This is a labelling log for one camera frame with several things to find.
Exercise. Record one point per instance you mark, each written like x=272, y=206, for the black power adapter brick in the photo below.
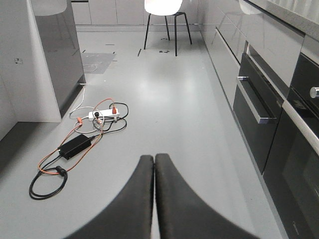
x=74, y=146

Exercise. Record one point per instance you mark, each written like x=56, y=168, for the white chair black legs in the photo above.
x=165, y=8

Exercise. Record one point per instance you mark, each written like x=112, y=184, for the silver oven handle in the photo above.
x=262, y=116

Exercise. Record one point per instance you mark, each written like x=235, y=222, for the dark grey cabinet block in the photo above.
x=40, y=64

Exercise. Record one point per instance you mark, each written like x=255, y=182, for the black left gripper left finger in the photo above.
x=129, y=215

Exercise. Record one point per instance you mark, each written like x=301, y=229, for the white power strip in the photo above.
x=109, y=113

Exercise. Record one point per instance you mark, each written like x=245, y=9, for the dark speckled kitchen counter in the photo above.
x=301, y=14

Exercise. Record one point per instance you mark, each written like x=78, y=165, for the black built-in oven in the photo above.
x=286, y=151

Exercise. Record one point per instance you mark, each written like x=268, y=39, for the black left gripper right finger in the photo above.
x=182, y=214

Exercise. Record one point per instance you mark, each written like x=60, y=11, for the silver oven knob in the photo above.
x=314, y=92

